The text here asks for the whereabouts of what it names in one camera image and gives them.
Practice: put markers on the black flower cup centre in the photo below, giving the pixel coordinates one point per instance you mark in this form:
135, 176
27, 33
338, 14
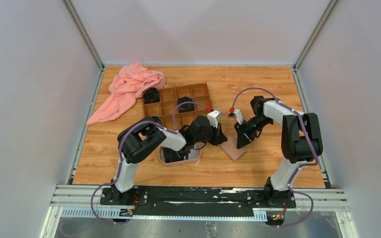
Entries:
186, 104

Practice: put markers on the brown wooden divider tray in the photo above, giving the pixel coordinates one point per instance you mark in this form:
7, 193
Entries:
167, 108

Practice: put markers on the black flower cup rear left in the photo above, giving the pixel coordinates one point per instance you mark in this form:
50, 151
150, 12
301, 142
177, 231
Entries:
151, 95

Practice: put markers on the pink oval tray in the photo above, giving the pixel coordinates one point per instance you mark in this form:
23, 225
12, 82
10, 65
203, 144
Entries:
194, 157

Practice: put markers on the black flower cup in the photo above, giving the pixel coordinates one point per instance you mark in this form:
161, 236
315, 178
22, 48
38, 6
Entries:
186, 104
157, 119
151, 95

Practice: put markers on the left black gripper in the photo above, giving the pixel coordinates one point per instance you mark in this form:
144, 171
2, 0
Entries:
219, 137

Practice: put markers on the black flower cup front left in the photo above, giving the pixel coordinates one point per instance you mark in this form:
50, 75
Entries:
157, 119

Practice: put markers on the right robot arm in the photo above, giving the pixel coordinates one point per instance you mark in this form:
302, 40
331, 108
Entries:
301, 142

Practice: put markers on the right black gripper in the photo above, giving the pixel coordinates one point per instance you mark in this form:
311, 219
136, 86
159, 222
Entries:
244, 139

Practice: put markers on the pink crumpled cloth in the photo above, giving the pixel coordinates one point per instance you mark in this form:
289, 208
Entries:
127, 86

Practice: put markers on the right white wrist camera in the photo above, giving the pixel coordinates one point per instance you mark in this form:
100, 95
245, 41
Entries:
236, 113

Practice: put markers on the pink leather card holder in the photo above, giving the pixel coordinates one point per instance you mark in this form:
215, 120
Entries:
230, 148

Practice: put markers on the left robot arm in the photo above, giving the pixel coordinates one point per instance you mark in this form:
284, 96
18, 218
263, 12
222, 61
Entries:
138, 141

